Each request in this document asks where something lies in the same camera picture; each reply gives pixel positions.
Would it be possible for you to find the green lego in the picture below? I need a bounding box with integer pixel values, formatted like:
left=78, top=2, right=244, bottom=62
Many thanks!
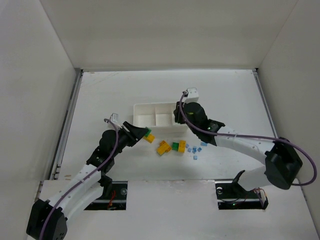
left=143, top=127, right=152, bottom=138

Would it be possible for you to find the yellow long lego brick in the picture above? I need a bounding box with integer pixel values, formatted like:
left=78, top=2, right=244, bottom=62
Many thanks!
left=143, top=133, right=155, bottom=144

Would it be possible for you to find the yellow curved lego brick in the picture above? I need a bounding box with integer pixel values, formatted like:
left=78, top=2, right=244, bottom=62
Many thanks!
left=177, top=140, right=187, bottom=153

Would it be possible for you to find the green small lego brick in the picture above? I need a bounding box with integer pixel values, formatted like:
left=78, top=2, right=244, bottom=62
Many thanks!
left=171, top=142, right=179, bottom=151

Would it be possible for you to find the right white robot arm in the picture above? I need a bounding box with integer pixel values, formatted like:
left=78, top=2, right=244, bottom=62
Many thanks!
left=173, top=101, right=303, bottom=191

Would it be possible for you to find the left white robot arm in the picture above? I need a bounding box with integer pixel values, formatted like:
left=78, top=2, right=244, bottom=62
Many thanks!
left=26, top=120, right=150, bottom=240

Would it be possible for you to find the white divided sorting tray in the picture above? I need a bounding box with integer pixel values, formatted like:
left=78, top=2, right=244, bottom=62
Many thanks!
left=133, top=102, right=188, bottom=134

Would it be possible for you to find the yellow lego cluster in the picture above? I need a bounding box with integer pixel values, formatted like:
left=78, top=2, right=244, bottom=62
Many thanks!
left=156, top=140, right=172, bottom=156

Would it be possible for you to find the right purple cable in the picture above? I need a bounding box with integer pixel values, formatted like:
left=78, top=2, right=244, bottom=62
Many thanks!
left=178, top=90, right=318, bottom=187

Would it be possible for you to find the purple cable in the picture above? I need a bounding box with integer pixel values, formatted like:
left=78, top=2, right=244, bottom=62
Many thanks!
left=34, top=118, right=119, bottom=240
left=178, top=90, right=318, bottom=187

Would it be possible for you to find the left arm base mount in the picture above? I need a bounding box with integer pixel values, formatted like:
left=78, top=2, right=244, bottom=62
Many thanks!
left=84, top=176, right=128, bottom=211

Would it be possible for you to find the right aluminium frame rail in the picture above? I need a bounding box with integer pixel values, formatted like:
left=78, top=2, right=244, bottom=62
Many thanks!
left=250, top=68, right=278, bottom=138

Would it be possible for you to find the aluminium frame rail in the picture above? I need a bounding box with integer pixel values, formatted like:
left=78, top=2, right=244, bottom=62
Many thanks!
left=45, top=68, right=84, bottom=180
left=250, top=68, right=278, bottom=138

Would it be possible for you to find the left aluminium frame rail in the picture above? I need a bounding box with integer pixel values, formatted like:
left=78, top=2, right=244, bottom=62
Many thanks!
left=45, top=68, right=84, bottom=180

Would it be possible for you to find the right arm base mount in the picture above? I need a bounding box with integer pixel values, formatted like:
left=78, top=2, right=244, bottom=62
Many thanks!
left=215, top=170, right=269, bottom=210

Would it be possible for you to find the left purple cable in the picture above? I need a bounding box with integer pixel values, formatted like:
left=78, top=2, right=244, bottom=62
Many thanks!
left=34, top=118, right=119, bottom=240

